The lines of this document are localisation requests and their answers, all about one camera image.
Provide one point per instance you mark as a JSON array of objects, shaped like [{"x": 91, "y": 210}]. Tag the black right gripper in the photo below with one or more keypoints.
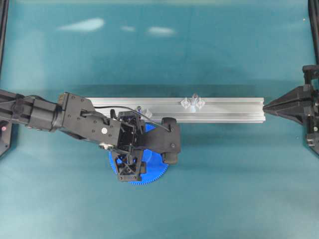
[{"x": 297, "y": 98}]

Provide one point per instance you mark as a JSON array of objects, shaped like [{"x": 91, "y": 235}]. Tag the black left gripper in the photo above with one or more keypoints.
[{"x": 79, "y": 119}]

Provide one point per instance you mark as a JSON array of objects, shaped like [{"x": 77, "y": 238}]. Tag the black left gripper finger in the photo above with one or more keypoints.
[{"x": 170, "y": 158}]

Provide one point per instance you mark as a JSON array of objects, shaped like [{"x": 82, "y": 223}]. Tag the large blue plastic gear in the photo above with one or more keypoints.
[{"x": 155, "y": 168}]

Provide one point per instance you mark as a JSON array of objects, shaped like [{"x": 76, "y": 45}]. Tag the clear plastic shaft holder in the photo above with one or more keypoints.
[{"x": 144, "y": 111}]

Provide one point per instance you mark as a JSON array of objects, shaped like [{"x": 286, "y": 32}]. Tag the teal table mat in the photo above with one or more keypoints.
[{"x": 232, "y": 181}]

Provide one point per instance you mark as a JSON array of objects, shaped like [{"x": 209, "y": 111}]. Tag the silver aluminium extrusion rail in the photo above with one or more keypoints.
[{"x": 215, "y": 110}]

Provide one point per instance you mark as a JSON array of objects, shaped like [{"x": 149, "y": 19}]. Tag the clear plastic shaft bracket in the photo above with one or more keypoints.
[{"x": 193, "y": 103}]

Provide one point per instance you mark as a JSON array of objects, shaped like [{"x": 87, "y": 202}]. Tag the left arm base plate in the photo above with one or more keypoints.
[{"x": 5, "y": 136}]

